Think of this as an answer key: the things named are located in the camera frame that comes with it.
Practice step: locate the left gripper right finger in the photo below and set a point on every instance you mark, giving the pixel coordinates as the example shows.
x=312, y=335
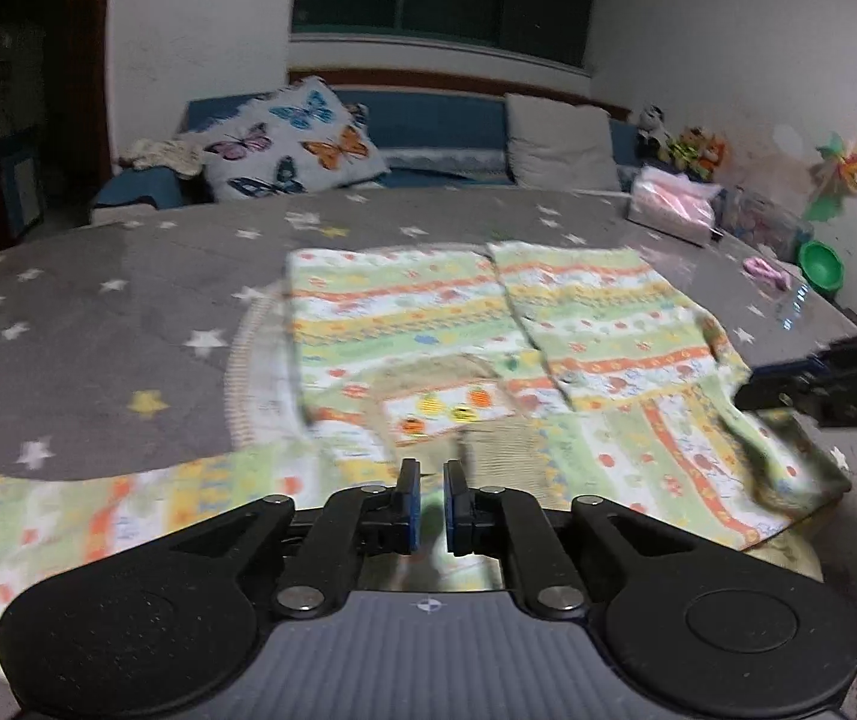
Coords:
x=510, y=526

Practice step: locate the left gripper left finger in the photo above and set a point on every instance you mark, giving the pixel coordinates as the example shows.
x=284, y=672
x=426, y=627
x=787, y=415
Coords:
x=325, y=549

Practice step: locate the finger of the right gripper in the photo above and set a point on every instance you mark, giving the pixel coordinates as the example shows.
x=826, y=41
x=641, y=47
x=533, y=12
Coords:
x=774, y=393
x=792, y=368

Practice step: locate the colourful patterned child garment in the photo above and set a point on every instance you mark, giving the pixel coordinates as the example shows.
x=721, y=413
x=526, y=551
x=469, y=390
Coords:
x=559, y=371

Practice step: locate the green plastic bowl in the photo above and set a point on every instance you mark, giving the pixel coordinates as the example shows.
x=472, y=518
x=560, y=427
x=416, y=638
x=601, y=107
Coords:
x=821, y=267

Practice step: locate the pink scrunchie headband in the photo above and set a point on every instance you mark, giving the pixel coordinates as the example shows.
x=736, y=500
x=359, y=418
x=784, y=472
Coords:
x=761, y=270

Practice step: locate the round black induction cooktop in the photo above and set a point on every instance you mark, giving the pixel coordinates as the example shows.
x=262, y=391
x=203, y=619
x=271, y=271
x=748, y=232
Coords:
x=792, y=551

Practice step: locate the clear plastic toy box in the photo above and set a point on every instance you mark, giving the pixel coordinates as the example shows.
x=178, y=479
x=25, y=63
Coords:
x=760, y=223

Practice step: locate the colourful paper pinwheel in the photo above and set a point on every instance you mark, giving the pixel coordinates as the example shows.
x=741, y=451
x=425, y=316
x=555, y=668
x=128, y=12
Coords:
x=834, y=180

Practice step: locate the pink tissue box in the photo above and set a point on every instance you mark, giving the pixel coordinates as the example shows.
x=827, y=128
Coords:
x=674, y=204

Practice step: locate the orange fox plush toy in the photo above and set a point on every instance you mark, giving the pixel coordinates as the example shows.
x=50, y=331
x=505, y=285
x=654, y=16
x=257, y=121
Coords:
x=712, y=156

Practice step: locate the yellow bear plush toy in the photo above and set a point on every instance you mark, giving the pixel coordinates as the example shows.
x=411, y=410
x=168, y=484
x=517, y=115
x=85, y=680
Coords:
x=686, y=149

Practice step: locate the panda plush toy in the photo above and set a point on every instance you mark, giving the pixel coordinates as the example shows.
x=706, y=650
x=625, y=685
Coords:
x=652, y=141

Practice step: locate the grey plain pillow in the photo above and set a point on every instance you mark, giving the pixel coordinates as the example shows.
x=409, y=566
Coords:
x=558, y=146

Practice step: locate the blue sofa bench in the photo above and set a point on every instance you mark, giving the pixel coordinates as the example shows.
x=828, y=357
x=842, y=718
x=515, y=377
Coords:
x=427, y=137

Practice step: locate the butterfly print pillow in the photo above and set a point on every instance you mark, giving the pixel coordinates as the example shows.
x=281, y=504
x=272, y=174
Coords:
x=300, y=139

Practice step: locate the cream cloth on sofa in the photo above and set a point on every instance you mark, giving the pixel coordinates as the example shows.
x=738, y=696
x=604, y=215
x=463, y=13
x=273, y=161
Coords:
x=183, y=158

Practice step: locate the dark wooden door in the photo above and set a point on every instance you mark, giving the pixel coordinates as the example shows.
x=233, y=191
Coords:
x=54, y=142

